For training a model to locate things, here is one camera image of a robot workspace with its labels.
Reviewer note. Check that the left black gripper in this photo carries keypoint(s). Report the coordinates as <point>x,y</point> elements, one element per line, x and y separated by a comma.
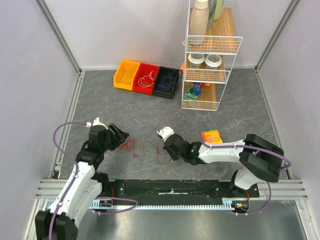
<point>119,138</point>

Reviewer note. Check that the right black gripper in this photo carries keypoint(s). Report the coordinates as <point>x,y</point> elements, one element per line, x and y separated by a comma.
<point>169,146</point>

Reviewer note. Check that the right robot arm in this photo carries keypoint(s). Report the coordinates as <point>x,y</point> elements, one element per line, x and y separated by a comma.
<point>262,160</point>

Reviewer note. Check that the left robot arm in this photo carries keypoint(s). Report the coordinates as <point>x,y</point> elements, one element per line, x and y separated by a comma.
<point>61,220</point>

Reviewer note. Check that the orange green sponge pack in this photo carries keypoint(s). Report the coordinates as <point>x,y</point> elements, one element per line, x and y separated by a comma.
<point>212,137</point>

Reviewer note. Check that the yellow storage bin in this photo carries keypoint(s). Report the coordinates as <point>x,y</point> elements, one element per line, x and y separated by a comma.
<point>125,74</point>

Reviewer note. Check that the red storage bin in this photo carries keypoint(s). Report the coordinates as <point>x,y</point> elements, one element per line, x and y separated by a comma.
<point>145,78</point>

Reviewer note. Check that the blue red packet on shelf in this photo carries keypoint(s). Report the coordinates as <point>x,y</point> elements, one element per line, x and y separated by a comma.
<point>199,86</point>

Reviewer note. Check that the black storage bin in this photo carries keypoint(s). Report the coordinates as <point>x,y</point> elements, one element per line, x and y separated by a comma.
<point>166,82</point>

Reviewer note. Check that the left paper cup with lid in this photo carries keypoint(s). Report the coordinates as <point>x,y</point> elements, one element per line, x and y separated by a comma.
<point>196,60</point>

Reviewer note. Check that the beige bottle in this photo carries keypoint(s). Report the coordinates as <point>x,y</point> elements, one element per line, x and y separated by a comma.
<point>198,22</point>

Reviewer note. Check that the grey-green bottle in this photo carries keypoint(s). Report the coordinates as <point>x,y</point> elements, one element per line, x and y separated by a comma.
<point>212,4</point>

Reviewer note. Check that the light green bottle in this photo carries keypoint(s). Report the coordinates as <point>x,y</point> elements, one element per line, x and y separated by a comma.
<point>218,9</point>

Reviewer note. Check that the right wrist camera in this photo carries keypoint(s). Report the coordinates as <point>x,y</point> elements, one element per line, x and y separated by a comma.
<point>166,132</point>

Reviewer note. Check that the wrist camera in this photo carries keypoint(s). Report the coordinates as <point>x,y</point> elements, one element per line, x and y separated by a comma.
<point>166,132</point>
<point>96,122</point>

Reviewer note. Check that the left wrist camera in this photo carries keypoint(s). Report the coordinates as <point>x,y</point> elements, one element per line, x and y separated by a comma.
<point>96,122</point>

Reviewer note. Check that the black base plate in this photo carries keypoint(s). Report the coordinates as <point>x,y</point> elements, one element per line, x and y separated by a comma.
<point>173,192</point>

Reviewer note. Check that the slotted cable duct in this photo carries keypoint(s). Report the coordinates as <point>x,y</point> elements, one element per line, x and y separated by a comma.
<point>106,205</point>

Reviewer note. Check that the white wire shelf rack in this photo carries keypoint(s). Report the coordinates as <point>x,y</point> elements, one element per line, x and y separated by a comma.
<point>221,39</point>

